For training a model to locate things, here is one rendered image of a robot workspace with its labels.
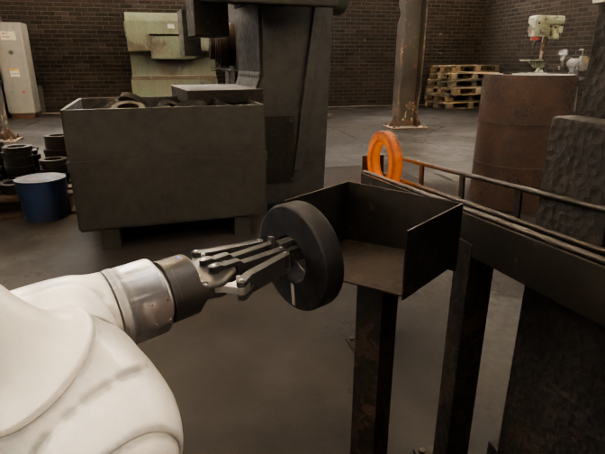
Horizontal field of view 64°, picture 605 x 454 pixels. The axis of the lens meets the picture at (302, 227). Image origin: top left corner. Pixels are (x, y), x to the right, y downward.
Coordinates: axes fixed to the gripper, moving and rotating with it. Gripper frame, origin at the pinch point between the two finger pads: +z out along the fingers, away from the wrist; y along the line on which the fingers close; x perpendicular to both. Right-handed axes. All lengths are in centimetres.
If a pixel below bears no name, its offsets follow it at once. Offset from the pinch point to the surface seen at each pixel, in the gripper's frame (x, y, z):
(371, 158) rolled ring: -9, -57, 73
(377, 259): -13.9, -9.6, 26.3
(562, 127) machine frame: 10, 10, 53
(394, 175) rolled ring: -11, -43, 68
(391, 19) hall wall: 62, -702, 798
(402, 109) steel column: -74, -435, 531
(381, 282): -12.9, -1.3, 18.5
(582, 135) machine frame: 10, 14, 51
